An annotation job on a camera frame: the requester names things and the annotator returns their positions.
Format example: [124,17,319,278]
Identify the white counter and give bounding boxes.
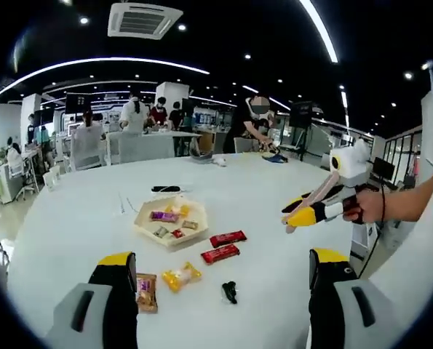
[106,130,202,165]

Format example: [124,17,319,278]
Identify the purple food packet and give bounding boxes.
[149,210,179,222]

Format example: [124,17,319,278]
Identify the yellow clear food packet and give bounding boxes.
[161,261,203,294]

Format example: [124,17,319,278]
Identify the ceiling air conditioner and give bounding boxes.
[107,1,184,40]

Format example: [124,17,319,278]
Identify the dark grey pouch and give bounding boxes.
[189,151,213,164]

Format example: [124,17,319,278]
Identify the white paper cup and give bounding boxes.
[43,165,63,192]

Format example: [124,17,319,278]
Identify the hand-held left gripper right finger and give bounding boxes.
[308,247,402,349]

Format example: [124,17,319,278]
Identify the dark red wrist cord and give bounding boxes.
[379,185,388,230]

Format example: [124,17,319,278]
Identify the person's right hand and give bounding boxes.
[341,185,387,224]

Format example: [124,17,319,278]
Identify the black food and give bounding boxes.
[221,279,239,305]

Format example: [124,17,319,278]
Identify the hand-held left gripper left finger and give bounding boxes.
[43,250,139,349]

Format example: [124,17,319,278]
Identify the person's white shirt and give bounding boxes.
[368,68,433,328]

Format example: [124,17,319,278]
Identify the dark cloth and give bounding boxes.
[261,152,288,165]

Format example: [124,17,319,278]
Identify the brown gold food packet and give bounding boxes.
[135,273,159,314]

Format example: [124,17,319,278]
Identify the red food bar packet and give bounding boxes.
[210,230,248,248]
[200,244,241,265]

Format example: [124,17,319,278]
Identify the black hanging sign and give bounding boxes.
[65,92,93,113]

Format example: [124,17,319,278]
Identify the black desk monitor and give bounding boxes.
[371,156,397,181]

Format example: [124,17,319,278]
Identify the yellow bread food packet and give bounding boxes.
[164,203,191,217]

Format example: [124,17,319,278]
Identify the black screen on tripod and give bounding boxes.
[288,101,325,161]

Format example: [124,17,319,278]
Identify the pink food tongs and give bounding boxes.
[282,170,343,236]

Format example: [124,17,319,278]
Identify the beige hexagonal container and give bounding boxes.
[134,194,209,252]

